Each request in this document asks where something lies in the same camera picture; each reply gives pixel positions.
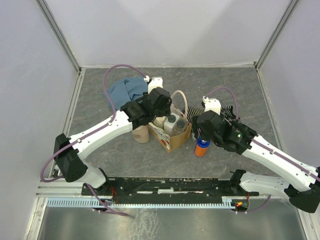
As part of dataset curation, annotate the orange bottle with blue cap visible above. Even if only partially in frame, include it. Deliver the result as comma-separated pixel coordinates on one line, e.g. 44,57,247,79
194,137,210,157

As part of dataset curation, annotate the beige pump lotion bottle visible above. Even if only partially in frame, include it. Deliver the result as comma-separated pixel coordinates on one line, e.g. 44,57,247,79
132,125,150,144

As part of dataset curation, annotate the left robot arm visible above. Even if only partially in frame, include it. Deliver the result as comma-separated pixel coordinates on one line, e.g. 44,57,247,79
54,87,172,195

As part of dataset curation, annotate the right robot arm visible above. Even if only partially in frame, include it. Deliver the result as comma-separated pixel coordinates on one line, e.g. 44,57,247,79
195,110,320,213

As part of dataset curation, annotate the watermelon print canvas bag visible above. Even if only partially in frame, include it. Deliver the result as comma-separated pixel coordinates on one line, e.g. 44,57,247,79
147,90,192,153

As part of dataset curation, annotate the white bottle with cream cap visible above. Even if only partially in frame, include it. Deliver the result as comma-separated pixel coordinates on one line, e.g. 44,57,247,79
153,116,167,129

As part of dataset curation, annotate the white bottle with grey cap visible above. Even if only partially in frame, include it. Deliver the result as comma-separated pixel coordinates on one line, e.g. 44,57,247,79
163,113,180,137

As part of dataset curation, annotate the black white striped cloth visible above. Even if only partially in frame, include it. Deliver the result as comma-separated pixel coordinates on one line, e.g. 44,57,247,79
184,105,243,126

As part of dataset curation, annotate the blue denim cloth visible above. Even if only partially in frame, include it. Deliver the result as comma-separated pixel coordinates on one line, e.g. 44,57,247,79
107,76,148,111

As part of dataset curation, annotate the clear bottle with grey cap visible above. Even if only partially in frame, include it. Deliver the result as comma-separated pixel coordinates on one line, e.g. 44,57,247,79
172,118,189,137

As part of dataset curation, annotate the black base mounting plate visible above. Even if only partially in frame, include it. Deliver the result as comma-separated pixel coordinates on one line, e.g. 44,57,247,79
94,177,259,202

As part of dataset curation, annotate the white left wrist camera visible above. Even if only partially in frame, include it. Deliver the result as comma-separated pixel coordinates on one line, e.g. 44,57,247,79
143,75,163,94

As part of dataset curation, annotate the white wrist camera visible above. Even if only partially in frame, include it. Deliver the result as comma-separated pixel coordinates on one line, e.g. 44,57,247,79
143,75,163,94
202,96,222,115

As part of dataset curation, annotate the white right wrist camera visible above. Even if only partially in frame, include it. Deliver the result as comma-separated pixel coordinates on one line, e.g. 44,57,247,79
202,96,222,115

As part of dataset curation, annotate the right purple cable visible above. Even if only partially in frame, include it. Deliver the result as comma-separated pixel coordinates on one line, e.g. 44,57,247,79
206,86,320,215

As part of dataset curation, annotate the light blue cable duct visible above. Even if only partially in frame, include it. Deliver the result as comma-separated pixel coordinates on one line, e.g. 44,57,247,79
47,193,247,209

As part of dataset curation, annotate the aluminium frame rail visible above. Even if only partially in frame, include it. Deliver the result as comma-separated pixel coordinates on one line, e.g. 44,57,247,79
36,179,83,198

